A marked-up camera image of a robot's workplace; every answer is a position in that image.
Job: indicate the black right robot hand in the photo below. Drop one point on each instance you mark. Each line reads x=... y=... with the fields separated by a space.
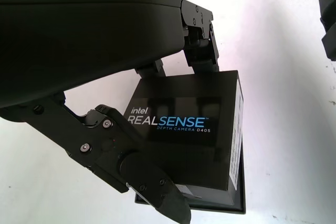
x=329 y=11

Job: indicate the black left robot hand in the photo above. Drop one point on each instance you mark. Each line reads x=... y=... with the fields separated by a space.
x=78 y=37

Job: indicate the black box lid with label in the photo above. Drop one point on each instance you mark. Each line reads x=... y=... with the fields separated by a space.
x=183 y=95

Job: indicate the black camera box base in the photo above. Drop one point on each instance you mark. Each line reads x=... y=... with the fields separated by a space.
x=223 y=201

